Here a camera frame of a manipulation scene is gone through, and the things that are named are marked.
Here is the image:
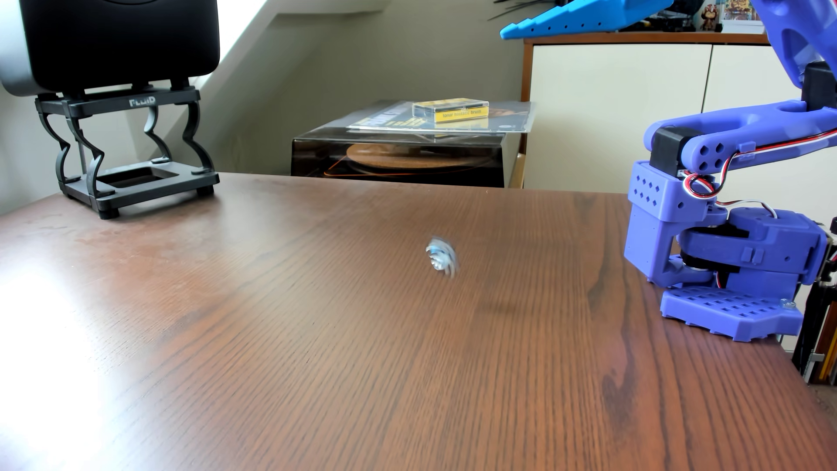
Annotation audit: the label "blue purple gripper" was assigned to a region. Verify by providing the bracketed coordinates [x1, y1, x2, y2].
[500, 0, 674, 40]

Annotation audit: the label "blue dice white pips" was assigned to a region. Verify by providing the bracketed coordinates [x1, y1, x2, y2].
[425, 237, 459, 279]

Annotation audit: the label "purple robot base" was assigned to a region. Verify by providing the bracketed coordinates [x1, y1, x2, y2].
[660, 208, 830, 343]

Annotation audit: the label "white cabinet with wooden top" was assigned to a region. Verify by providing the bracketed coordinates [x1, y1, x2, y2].
[521, 31, 837, 226]

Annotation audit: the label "dark model on cabinet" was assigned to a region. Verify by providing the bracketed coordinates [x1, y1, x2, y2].
[621, 0, 704, 32]

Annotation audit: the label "yellow cassette in clear case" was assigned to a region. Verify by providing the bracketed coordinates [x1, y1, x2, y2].
[412, 97, 490, 124]

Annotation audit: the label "turntable with clear lid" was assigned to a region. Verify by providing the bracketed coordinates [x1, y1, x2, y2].
[291, 99, 524, 188]

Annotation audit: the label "black speaker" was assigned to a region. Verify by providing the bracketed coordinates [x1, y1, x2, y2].
[0, 0, 221, 97]

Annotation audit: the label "black speaker stand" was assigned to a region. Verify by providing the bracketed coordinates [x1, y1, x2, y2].
[34, 78, 221, 220]

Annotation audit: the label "red white black servo cable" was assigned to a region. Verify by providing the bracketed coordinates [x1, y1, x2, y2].
[682, 127, 837, 220]

